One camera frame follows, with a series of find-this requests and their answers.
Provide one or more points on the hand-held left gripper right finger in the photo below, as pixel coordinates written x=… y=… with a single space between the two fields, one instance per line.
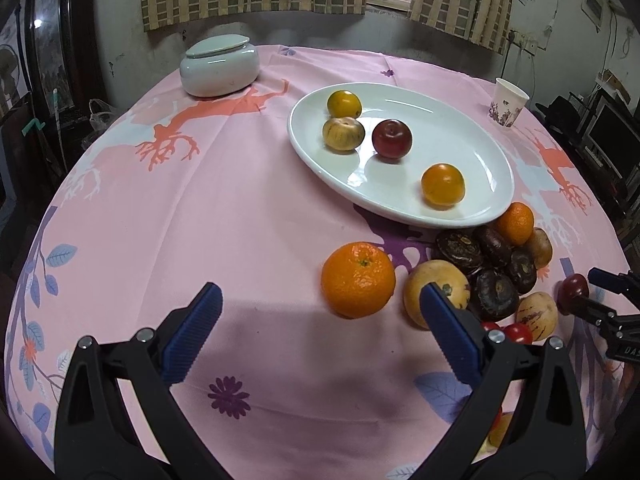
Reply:
x=450 y=330

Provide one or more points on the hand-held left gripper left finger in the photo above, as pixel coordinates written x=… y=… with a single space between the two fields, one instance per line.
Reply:
x=196 y=327

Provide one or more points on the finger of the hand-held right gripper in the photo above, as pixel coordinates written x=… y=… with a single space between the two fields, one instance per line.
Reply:
x=592 y=307
x=607 y=280

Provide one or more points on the striped pepino melon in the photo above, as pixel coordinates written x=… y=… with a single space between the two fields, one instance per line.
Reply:
x=537 y=315

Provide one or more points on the large tan pepino melon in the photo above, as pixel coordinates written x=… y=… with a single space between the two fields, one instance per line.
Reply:
x=450 y=272

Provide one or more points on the small yellowish brown fruit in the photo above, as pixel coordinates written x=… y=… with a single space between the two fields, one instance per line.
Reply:
x=541 y=247

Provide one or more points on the large orange mandarin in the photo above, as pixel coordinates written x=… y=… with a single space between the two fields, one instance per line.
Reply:
x=357 y=280

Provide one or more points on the white oval plate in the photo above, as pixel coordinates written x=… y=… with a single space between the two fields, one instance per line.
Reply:
x=450 y=125

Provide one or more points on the small orange mandarin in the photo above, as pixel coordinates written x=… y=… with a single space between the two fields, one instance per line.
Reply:
x=517 y=220

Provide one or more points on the pale yellow pepino melon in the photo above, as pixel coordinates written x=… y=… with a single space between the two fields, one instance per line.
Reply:
x=501 y=430

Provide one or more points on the pink printed tablecloth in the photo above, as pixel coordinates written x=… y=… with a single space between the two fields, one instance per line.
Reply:
x=200 y=210

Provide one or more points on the computer monitor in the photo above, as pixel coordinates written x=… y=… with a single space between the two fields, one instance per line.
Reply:
x=612 y=135

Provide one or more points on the orange tomato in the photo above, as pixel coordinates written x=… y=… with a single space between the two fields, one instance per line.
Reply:
x=442 y=185

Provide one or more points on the dark red plum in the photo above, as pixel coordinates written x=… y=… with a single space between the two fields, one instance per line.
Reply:
x=392 y=140

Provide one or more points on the printed paper cup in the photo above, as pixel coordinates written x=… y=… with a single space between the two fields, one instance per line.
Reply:
x=507 y=105

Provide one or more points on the small pale pepino melon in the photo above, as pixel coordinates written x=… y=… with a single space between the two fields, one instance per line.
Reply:
x=342 y=133

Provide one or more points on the clear plastic bag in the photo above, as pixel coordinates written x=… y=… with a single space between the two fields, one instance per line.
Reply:
x=102 y=112

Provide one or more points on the yellow tomato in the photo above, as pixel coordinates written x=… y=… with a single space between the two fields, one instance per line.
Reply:
x=344 y=103

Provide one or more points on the white ceramic jar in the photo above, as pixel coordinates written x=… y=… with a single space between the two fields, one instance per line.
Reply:
x=220 y=77

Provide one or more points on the white ceramic jar lid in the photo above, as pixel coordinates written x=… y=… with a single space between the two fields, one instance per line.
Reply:
x=217 y=45

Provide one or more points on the dark wooden cabinet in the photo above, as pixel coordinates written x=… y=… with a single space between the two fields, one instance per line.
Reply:
x=65 y=35

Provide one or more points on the wall socket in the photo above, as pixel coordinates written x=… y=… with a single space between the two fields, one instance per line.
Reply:
x=520 y=41

